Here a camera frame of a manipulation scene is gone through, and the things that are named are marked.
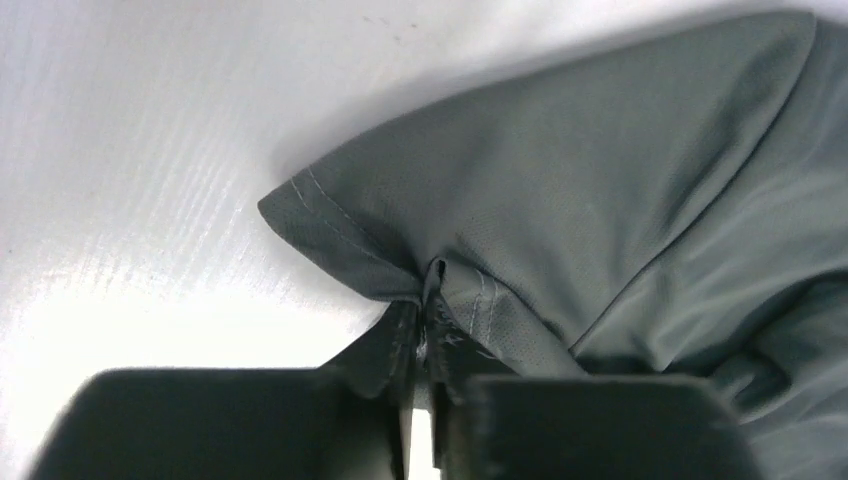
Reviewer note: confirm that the grey t-shirt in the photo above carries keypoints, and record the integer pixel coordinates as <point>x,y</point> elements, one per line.
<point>675,206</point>

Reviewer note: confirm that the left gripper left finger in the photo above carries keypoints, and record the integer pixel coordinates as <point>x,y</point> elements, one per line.
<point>346,419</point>

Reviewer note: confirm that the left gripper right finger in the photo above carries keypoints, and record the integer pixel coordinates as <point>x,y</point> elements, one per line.
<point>488,422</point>

